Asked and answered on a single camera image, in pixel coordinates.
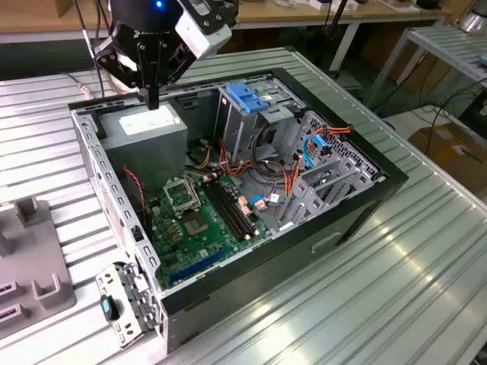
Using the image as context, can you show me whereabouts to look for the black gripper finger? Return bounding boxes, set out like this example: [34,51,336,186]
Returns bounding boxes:
[149,36,199,111]
[94,36,151,111]

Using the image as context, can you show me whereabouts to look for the silver perforated disk bay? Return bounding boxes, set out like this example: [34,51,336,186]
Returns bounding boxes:
[273,109,385,233]

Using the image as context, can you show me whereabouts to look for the grey power supply unit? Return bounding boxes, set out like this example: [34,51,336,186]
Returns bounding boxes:
[97,102,189,195]

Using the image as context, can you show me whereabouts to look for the blue plastic drive latch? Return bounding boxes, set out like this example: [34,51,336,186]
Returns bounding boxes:
[226,83,271,115]

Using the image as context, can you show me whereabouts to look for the silver optical drive cage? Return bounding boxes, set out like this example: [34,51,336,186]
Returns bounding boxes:
[212,75,305,164]

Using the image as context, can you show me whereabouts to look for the metal socket cover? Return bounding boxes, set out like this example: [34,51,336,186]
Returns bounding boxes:
[163,177,202,213]

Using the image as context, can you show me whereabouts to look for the wooden desk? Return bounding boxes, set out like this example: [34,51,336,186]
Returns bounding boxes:
[0,0,450,45]

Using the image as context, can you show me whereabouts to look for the black RAM slot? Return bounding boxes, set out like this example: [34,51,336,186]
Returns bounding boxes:
[209,179,252,237]
[205,181,248,240]
[214,178,256,235]
[200,182,244,241]

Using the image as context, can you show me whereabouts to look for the green motherboard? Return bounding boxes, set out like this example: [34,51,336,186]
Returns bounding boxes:
[146,173,275,292]

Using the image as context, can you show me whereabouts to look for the black stand pole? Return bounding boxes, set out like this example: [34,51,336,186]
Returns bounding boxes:
[319,0,353,79]

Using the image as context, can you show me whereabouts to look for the blue expansion slot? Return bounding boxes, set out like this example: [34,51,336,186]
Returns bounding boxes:
[169,245,229,284]

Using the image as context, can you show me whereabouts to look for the grey parts rack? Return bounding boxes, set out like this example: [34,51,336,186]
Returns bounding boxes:
[0,195,77,338]

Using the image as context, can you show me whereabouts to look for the open black PC case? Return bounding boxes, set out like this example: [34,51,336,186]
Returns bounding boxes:
[67,67,410,354]

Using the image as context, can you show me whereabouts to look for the black blue latch tab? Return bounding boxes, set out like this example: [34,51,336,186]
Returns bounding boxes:
[99,296,119,322]

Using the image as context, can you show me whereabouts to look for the large cardboard box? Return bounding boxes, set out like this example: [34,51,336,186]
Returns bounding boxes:
[409,123,487,191]

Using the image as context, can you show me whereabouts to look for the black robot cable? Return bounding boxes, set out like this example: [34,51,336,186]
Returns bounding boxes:
[78,0,113,98]

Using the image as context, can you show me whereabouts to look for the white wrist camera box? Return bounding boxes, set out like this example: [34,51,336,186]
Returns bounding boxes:
[174,0,233,59]

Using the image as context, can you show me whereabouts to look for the yellow orange supply wires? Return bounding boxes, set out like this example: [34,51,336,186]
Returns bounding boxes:
[196,145,213,169]

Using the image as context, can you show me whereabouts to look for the red black fan wire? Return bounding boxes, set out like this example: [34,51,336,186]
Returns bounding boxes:
[121,166,148,229]

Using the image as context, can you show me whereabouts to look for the red orange wire bundle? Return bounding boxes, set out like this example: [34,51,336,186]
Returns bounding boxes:
[218,138,254,178]

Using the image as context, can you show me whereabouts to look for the blue SATA wire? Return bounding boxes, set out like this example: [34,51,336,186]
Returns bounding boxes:
[249,132,330,208]

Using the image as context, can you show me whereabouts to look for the orange yellow wire bundle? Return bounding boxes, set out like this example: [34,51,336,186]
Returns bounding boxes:
[283,157,305,197]

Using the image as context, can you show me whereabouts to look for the disk power wire black connector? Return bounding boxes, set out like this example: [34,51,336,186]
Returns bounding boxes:
[320,123,355,140]

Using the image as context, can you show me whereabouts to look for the silver slot bracket cover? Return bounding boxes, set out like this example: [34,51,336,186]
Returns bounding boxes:
[94,260,161,351]

